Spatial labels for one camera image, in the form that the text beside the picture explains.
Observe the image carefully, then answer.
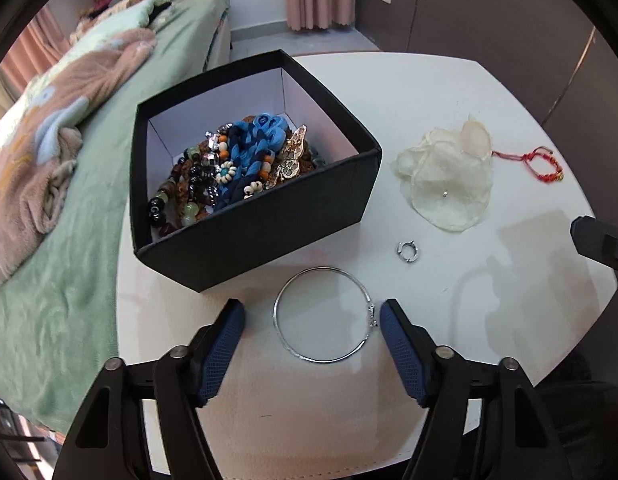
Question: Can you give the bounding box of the silver bangle bracelet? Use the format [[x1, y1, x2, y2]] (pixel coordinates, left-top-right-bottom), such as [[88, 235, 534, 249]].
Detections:
[[272, 264, 380, 364]]

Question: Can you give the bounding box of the brown bead bracelet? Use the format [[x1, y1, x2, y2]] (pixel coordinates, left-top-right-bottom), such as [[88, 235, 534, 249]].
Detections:
[[148, 144, 220, 236]]

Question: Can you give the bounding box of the black jewelry box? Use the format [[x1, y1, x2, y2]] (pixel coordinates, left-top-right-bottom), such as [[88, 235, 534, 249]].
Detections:
[[130, 50, 382, 292]]

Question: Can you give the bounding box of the blue fabric flower jewelry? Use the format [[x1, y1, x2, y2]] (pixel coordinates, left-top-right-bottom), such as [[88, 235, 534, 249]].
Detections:
[[214, 113, 289, 210]]

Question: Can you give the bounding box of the white organza pouch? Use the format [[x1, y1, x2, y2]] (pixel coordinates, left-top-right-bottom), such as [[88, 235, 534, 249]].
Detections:
[[396, 117, 493, 233]]

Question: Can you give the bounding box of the green bed sheet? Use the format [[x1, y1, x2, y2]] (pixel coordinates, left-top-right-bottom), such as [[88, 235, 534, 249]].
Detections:
[[0, 0, 231, 434]]

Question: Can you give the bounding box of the pink patterned blanket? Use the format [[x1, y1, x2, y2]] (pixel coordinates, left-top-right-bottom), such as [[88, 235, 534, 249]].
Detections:
[[0, 28, 156, 286]]

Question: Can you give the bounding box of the light green pillow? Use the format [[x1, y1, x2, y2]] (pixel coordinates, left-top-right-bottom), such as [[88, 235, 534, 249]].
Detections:
[[23, 0, 172, 91]]

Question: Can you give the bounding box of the pink curtain left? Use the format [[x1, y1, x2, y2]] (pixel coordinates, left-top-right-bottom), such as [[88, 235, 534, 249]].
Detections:
[[0, 6, 70, 91]]

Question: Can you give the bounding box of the small silver ring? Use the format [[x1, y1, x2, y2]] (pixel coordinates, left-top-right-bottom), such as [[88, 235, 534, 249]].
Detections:
[[395, 239, 418, 265]]

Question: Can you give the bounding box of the red string bracelet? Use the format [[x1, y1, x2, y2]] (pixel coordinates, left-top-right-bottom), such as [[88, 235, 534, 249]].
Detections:
[[491, 145, 565, 184]]

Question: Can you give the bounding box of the silver chain jewelry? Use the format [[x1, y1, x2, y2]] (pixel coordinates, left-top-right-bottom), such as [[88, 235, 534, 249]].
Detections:
[[202, 125, 234, 209]]

